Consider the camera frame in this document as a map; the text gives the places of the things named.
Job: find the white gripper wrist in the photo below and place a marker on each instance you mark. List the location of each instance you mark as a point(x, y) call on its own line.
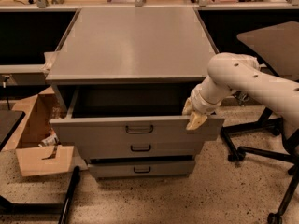
point(199, 104)

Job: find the grey top drawer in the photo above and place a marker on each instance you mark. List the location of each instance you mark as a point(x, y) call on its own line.
point(131, 115)

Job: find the grey drawer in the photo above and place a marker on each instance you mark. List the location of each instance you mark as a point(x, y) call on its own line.
point(133, 169)
point(114, 151)
point(131, 115)

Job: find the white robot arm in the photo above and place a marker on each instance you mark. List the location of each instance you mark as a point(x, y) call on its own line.
point(228, 73)

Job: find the grey bottom drawer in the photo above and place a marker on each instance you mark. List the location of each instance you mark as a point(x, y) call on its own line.
point(133, 169)

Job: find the grey metal drawer cabinet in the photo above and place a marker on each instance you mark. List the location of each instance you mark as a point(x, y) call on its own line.
point(130, 46)

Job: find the grey middle drawer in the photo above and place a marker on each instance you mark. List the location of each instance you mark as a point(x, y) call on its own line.
point(114, 151)

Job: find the open cardboard box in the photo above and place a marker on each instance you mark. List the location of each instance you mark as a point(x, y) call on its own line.
point(33, 156)

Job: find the dark small side table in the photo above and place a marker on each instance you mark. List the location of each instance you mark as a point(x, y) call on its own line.
point(278, 45)

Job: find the trash items in box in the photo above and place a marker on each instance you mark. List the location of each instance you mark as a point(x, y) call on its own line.
point(51, 140)

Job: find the black table left edge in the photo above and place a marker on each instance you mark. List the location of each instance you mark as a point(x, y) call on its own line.
point(9, 121)

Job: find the black floor stand leg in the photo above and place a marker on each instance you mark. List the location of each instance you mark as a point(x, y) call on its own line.
point(49, 209)

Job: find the grey bench rail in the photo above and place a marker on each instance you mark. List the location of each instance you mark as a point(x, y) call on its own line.
point(23, 74)

